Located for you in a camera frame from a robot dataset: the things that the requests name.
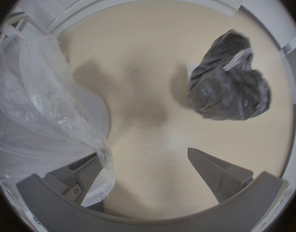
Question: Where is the white trash bin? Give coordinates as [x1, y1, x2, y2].
[0, 57, 112, 169]

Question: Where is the black plastic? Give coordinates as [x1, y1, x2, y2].
[187, 29, 272, 121]

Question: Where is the clear plastic bag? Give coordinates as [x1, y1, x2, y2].
[0, 33, 116, 207]

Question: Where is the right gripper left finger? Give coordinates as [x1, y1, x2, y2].
[43, 152, 102, 202]

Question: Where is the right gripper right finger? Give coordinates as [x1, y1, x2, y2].
[188, 148, 254, 203]

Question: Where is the white chair grey seat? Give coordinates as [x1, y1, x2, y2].
[0, 14, 53, 42]

